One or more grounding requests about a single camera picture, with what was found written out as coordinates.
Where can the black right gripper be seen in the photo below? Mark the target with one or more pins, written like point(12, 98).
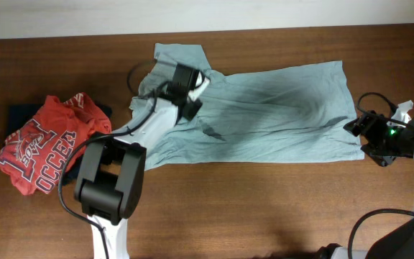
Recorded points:
point(368, 127)

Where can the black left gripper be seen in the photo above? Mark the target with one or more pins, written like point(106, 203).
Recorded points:
point(191, 108)

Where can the light blue t-shirt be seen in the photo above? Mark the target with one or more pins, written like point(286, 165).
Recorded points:
point(289, 115)

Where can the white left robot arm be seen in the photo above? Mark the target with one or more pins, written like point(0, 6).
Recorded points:
point(110, 179)

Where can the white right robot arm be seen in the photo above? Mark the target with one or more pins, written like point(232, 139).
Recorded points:
point(399, 242)

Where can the red printed t-shirt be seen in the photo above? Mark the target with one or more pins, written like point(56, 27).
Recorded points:
point(34, 155)

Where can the dark navy folded garment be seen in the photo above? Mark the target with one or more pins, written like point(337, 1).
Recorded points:
point(18, 115)

